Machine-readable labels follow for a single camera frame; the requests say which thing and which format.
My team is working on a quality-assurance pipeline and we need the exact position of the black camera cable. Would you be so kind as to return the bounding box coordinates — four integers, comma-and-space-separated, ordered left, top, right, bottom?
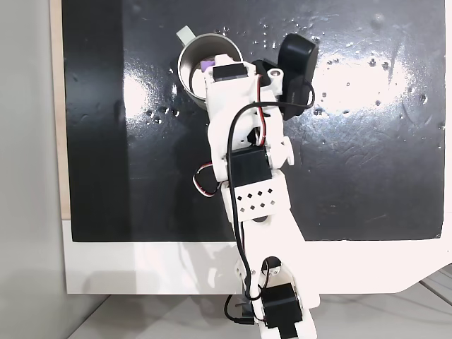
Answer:
223, 81, 316, 328

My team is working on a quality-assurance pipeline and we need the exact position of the pale green steel mug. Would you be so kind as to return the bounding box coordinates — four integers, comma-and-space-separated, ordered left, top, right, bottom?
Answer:
175, 24, 244, 111

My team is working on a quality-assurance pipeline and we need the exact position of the black camera box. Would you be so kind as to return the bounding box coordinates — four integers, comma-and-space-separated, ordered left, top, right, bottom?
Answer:
252, 32, 320, 121

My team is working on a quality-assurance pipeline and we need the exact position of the black table mat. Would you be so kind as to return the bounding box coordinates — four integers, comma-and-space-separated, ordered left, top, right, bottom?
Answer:
61, 0, 446, 243

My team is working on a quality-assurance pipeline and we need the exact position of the red white servo wire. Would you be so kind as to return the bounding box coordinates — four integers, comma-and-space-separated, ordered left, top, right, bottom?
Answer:
191, 162, 221, 198

